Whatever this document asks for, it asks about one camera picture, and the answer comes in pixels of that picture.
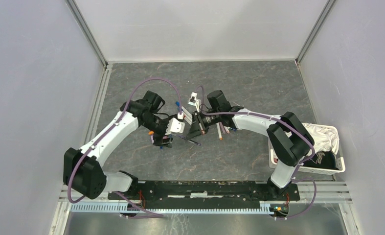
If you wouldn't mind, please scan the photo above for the black purple pen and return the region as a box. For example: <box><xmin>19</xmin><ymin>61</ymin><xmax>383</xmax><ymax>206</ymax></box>
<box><xmin>176</xmin><ymin>135</ymin><xmax>202</xmax><ymax>146</ymax></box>

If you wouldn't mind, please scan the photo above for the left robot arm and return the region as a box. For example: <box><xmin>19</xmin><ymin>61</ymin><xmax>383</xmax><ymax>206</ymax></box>
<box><xmin>63</xmin><ymin>91</ymin><xmax>173</xmax><ymax>200</ymax></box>

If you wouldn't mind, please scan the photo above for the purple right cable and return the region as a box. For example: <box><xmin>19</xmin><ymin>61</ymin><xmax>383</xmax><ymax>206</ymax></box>
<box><xmin>196</xmin><ymin>85</ymin><xmax>317</xmax><ymax>219</ymax></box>

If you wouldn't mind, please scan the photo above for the orange capped white marker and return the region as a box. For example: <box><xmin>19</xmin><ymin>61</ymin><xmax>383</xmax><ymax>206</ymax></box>
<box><xmin>216</xmin><ymin>124</ymin><xmax>223</xmax><ymax>140</ymax></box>

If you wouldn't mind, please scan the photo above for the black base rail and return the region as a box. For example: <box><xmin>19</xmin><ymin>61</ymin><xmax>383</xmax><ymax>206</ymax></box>
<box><xmin>123</xmin><ymin>181</ymin><xmax>300</xmax><ymax>210</ymax></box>

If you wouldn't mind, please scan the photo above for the white plastic basket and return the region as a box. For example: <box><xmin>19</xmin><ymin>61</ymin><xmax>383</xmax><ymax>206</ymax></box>
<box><xmin>269</xmin><ymin>124</ymin><xmax>346</xmax><ymax>176</ymax></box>

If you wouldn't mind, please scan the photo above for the blue capped white marker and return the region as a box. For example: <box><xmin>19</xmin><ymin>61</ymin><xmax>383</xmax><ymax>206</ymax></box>
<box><xmin>175</xmin><ymin>101</ymin><xmax>192</xmax><ymax>125</ymax></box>

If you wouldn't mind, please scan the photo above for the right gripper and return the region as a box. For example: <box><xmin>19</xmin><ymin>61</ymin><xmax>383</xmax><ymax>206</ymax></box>
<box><xmin>186</xmin><ymin>110</ymin><xmax>221</xmax><ymax>141</ymax></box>

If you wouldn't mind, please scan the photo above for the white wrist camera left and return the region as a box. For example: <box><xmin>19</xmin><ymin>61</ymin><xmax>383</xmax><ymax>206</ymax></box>
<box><xmin>166</xmin><ymin>113</ymin><xmax>185</xmax><ymax>135</ymax></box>

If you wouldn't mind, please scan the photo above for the white cloth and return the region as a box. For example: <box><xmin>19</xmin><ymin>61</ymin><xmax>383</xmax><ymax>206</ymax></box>
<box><xmin>303</xmin><ymin>123</ymin><xmax>340</xmax><ymax>155</ymax></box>

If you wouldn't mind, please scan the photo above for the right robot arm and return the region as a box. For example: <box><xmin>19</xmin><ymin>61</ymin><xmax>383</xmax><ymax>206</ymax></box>
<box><xmin>184</xmin><ymin>90</ymin><xmax>315</xmax><ymax>200</ymax></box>

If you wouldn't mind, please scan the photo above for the purple cable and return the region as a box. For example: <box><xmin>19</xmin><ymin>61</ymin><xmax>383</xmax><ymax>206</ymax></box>
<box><xmin>67</xmin><ymin>77</ymin><xmax>184</xmax><ymax>218</ymax></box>
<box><xmin>196</xmin><ymin>85</ymin><xmax>317</xmax><ymax>219</ymax></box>

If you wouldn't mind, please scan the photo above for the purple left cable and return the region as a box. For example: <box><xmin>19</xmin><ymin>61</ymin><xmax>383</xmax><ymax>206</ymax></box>
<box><xmin>67</xmin><ymin>77</ymin><xmax>184</xmax><ymax>218</ymax></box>

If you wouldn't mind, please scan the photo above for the black cloth in basket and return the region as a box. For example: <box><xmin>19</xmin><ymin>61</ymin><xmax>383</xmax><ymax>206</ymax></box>
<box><xmin>304</xmin><ymin>151</ymin><xmax>338</xmax><ymax>170</ymax></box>

